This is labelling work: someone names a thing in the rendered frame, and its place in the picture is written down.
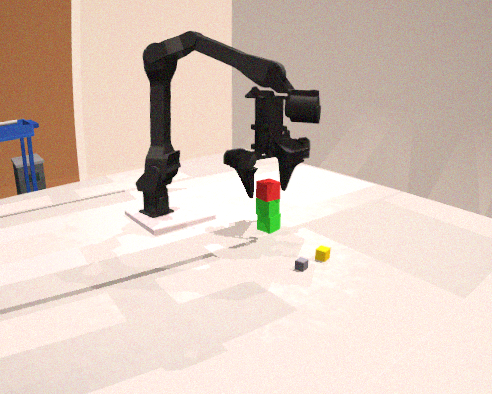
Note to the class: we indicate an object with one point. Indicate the green block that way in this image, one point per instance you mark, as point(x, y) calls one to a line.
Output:
point(269, 225)
point(267, 209)

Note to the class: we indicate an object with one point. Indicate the small yellow block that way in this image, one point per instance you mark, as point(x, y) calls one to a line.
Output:
point(322, 253)

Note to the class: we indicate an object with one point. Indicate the red block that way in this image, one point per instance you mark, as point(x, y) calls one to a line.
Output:
point(268, 189)

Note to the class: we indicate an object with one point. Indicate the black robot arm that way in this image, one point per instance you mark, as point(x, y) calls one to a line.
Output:
point(160, 64)

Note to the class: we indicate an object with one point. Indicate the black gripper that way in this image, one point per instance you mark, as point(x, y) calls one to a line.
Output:
point(243, 160)

